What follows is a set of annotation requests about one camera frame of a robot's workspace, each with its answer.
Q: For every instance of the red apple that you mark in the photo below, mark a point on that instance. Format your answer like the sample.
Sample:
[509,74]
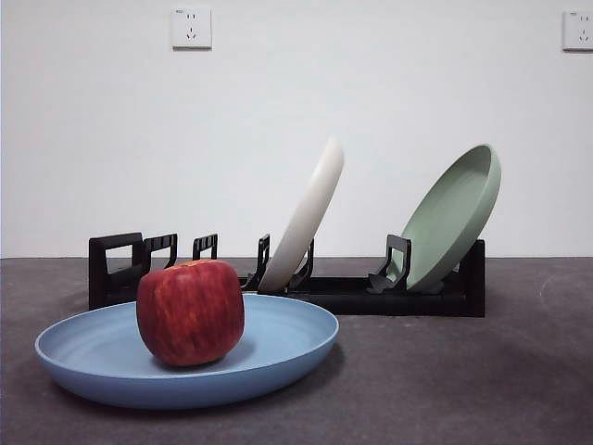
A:
[190,315]

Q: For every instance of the blue plate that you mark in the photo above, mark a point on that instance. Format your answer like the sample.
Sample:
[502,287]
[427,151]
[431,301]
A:
[92,371]

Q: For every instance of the white plate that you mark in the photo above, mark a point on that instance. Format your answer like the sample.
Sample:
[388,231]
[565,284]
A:
[315,204]

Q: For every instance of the black plate rack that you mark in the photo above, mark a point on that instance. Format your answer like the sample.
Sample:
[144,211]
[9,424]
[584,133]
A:
[394,306]

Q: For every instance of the green plate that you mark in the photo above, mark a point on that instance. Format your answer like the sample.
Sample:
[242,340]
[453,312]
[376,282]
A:
[445,222]

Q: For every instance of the white wall socket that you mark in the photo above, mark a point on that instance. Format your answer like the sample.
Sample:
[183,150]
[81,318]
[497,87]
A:
[579,30]
[192,28]

